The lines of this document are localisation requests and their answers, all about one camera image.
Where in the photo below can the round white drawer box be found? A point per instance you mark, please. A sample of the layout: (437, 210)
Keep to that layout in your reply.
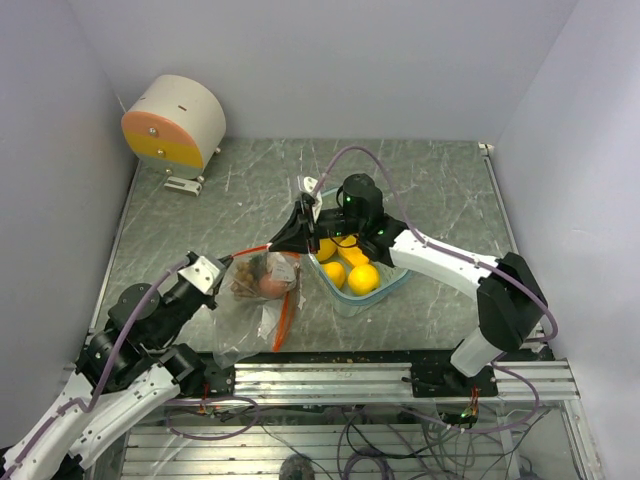
(175, 126)

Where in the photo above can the small white metal block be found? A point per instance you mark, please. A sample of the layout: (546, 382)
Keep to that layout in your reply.
(183, 186)

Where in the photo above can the yellow pear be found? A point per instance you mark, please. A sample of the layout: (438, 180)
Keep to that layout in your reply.
(336, 273)

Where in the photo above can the brown longan bunch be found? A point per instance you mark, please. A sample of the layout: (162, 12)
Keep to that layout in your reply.
(248, 274)

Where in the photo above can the blue green plastic basket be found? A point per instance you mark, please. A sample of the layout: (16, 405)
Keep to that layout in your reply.
(343, 301)

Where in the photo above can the clear zip top bag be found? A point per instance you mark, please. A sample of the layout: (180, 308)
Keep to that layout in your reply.
(243, 327)

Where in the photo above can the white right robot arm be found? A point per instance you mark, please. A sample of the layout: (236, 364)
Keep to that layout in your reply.
(508, 298)

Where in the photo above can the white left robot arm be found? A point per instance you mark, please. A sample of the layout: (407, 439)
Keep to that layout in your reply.
(122, 374)

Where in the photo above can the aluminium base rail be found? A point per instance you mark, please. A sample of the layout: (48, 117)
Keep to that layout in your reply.
(390, 383)

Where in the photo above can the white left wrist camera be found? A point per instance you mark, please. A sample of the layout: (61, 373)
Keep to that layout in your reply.
(204, 274)

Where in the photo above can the yellow mango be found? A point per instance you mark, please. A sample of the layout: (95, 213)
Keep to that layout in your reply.
(326, 250)

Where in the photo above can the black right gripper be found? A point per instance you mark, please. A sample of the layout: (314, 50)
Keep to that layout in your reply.
(294, 235)

